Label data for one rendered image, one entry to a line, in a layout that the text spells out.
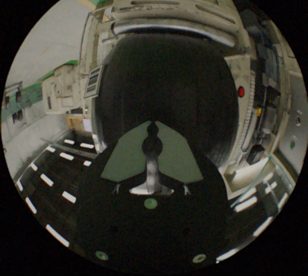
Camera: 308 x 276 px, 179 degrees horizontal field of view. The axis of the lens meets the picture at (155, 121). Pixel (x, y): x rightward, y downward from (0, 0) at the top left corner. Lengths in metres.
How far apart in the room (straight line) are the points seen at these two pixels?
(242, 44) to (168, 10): 0.21
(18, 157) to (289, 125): 12.28
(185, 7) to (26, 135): 11.78
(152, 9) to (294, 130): 0.62
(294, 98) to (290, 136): 0.15
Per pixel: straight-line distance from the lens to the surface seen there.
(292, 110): 0.55
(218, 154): 0.19
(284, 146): 0.57
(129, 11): 0.31
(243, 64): 0.47
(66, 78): 4.77
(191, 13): 0.31
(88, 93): 0.19
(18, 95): 5.56
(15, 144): 11.50
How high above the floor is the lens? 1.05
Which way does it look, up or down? 22 degrees up
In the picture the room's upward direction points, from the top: 179 degrees counter-clockwise
